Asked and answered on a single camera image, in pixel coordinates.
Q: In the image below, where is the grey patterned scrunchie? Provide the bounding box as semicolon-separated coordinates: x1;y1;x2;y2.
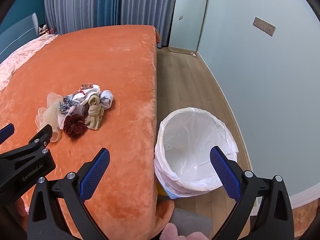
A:
59;96;79;112

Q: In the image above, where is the grey wall socket panel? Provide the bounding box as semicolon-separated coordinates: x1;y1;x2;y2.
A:
252;17;276;37

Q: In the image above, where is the blue padded headboard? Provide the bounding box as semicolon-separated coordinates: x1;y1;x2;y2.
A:
0;14;40;63

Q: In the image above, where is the standing floor mirror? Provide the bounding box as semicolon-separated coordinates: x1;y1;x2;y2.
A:
168;0;210;55

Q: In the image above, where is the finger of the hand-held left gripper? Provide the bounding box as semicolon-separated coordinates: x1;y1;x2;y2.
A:
0;124;15;144
0;124;54;161

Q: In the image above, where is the small plush toy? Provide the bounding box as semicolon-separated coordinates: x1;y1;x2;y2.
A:
39;24;55;35

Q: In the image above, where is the orange plush blanket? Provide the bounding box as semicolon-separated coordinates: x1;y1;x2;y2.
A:
0;24;175;240

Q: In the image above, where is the pink patterned quilt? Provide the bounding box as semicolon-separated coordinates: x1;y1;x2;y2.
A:
0;34;59;93

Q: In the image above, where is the beige organza scrunchie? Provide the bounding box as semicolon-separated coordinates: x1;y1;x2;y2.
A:
36;92;66;142

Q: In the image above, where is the grey sheer curtain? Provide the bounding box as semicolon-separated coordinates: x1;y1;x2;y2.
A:
44;0;118;35

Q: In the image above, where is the bin with white plastic bag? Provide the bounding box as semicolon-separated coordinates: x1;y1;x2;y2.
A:
154;107;239;198

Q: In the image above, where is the beige knotted stocking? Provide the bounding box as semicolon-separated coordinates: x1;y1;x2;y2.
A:
84;95;105;131

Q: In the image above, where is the dark red velvet scrunchie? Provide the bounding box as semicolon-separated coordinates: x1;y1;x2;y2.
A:
63;115;88;139

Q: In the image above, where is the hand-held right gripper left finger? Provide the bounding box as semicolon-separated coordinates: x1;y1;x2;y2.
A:
27;148;110;240

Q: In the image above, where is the white terry sock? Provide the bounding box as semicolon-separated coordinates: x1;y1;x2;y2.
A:
67;85;102;117

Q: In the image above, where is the pink fluffy cloth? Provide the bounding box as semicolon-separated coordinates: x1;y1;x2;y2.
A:
160;224;210;240

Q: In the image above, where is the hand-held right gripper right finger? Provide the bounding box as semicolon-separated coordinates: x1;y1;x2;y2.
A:
209;146;295;240

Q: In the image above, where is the blue curtain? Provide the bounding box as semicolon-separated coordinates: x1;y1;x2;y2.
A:
117;0;180;47

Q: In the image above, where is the pink polka dot scrunchie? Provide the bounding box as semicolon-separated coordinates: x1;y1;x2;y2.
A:
76;83;93;93

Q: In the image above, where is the grey stool cushion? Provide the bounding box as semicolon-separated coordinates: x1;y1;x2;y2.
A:
170;207;213;238

